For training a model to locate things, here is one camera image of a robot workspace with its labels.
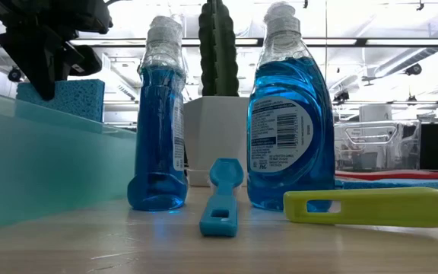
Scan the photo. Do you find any white pot saucer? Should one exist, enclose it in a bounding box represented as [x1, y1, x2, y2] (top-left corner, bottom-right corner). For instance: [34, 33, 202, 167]
[186, 168, 213, 188]

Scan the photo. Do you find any lime green dish brush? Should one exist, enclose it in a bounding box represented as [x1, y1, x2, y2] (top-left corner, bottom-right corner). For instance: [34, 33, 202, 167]
[282, 185, 438, 229]

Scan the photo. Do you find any blue kitchen sponge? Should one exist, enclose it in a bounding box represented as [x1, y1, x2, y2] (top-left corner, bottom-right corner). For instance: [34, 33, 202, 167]
[15, 78, 106, 123]
[335, 177, 438, 191]

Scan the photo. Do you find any white hexagonal plant pot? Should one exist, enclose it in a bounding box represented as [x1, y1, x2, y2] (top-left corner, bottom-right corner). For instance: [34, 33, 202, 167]
[182, 94, 251, 188]

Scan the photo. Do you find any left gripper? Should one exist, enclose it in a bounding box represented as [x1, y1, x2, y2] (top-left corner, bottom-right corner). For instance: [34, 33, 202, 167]
[0, 0, 113, 101]

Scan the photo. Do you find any blue dish soap bottle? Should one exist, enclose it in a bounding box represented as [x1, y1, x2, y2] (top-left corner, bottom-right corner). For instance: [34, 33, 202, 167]
[246, 1, 337, 213]
[126, 14, 189, 212]

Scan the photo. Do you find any clear plastic bin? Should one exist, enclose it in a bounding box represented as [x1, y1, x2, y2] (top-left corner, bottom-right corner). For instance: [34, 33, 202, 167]
[333, 119, 422, 172]

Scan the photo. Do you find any green cactus plant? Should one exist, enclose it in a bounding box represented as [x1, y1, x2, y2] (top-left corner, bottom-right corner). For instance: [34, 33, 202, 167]
[197, 0, 240, 97]

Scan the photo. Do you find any black ceiling spotlight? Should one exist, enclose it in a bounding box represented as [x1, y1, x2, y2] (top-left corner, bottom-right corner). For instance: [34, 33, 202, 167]
[7, 65, 25, 84]
[404, 62, 424, 77]

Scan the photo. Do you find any teal translucent plastic tray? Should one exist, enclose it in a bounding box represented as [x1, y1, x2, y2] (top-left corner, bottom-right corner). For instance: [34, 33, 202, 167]
[0, 87, 138, 234]

